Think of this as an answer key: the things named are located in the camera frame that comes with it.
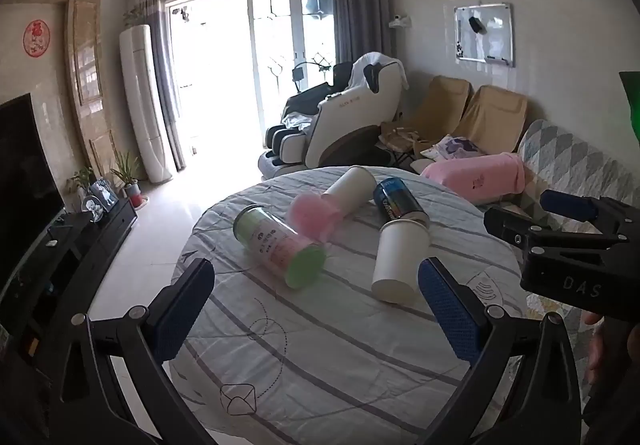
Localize white standing air conditioner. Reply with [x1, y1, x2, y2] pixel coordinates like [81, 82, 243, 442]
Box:
[119, 25, 177, 184]

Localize blue drink can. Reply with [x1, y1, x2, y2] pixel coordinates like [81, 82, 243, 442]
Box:
[372, 177, 429, 227]

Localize black television cabinet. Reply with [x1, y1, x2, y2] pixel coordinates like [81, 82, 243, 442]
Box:
[0, 197, 139, 366]

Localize red round wall decoration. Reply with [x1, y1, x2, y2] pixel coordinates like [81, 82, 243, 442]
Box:
[23, 19, 47, 57]

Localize white towel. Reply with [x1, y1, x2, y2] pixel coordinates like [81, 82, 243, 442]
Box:
[350, 53, 409, 92]

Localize clear jar with green lid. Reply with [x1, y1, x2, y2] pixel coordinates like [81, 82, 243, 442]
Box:
[232, 204, 327, 290]

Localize person's right hand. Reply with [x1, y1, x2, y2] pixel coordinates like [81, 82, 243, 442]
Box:
[582, 312, 608, 378]

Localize folding stool with bag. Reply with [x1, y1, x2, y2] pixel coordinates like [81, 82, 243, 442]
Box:
[378, 120, 432, 166]

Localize purple patterned pillow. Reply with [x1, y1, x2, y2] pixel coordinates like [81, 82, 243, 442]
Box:
[420, 134, 484, 162]

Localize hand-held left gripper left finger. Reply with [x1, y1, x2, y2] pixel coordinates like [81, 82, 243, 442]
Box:
[30, 257, 217, 445]

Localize striped grey tablecloth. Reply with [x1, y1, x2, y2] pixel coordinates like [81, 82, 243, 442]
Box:
[171, 166, 532, 445]

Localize potted plant red pot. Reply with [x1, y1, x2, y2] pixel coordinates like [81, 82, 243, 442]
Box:
[109, 150, 144, 209]

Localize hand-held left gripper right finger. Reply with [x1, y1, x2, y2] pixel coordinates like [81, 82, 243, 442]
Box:
[417, 257, 596, 445]

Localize white paper cup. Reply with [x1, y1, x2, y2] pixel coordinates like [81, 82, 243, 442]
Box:
[321, 166, 377, 216]
[371, 218, 431, 304]

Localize black television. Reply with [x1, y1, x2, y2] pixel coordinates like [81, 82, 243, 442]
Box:
[0, 93, 66, 288]

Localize tabletop photo frame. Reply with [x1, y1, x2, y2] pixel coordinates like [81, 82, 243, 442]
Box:
[86, 178, 120, 214]

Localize diamond patterned sofa cover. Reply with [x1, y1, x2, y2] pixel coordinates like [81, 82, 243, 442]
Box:
[516, 118, 640, 237]

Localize tan sofa cushion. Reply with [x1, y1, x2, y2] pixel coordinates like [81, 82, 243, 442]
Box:
[411, 75, 474, 146]
[451, 85, 532, 156]

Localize white massage chair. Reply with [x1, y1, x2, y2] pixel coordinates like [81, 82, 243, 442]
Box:
[258, 54, 409, 178]

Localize pink translucent cup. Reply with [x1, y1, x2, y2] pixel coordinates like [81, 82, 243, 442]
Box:
[289, 192, 347, 244]

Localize green object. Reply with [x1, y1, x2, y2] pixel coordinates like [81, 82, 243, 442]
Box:
[618, 71, 640, 146]

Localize small potted plant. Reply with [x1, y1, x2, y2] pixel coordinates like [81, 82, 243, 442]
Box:
[67, 167, 97, 202]

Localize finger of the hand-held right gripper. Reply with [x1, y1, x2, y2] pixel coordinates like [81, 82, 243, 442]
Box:
[483, 206, 553, 247]
[539, 189, 632, 238]

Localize pink pillow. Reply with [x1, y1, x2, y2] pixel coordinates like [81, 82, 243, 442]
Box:
[420, 152, 527, 206]

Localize wall whiteboard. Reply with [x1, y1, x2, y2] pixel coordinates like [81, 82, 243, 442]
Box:
[453, 2, 515, 68]

